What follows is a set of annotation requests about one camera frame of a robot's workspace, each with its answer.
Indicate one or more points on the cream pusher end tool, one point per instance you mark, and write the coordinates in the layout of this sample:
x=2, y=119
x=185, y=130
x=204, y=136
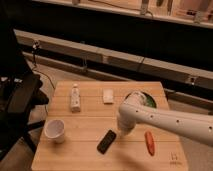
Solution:
x=124, y=132

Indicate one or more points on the white paper cup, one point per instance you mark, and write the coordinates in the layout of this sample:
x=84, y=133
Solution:
x=55, y=130

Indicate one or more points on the orange carrot toy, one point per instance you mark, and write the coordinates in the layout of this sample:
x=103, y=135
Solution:
x=150, y=143

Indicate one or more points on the black eraser block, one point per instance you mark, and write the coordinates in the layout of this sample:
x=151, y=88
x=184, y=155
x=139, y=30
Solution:
x=106, y=141

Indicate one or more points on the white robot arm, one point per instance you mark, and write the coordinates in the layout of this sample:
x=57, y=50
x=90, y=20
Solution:
x=134, y=110

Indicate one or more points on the green bowl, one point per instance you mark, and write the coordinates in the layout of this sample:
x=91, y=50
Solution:
x=150, y=100

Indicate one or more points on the black office chair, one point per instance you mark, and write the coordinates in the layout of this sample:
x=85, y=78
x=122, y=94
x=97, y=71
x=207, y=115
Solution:
x=19, y=94

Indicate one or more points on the white small block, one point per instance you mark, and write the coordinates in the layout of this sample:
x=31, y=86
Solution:
x=108, y=97

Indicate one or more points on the white tube bottle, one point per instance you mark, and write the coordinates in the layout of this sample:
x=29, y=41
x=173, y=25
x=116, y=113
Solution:
x=75, y=99

